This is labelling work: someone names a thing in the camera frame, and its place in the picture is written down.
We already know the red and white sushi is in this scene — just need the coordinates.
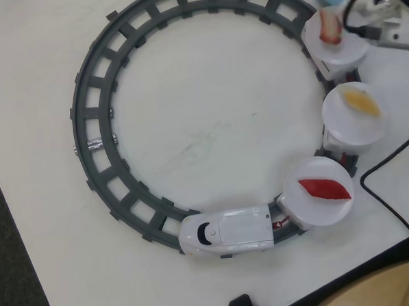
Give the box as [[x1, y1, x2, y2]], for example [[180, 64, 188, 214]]
[[318, 7, 344, 47]]

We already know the yellow sushi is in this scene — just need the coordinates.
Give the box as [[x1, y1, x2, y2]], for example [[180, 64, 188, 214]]
[[338, 85, 382, 119]]

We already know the white Shinkansen toy locomotive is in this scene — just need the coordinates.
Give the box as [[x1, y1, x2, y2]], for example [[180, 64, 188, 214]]
[[177, 204, 275, 257]]

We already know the white round plate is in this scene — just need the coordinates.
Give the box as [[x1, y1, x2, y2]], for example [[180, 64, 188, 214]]
[[280, 154, 357, 229], [301, 5, 371, 72], [320, 80, 388, 151]]

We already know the wooden table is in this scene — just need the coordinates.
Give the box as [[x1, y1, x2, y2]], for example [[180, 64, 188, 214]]
[[316, 255, 409, 306]]

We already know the black plastic block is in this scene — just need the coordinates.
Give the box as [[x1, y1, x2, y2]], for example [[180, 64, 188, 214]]
[[227, 293, 264, 306]]

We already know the silver foil tape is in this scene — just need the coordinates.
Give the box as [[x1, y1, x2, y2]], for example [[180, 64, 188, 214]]
[[86, 137, 104, 152]]

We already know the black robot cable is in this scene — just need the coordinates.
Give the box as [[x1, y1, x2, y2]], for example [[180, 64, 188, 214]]
[[340, 0, 382, 40]]

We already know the grey circular toy rail track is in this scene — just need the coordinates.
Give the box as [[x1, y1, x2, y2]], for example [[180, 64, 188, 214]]
[[62, 0, 371, 268]]

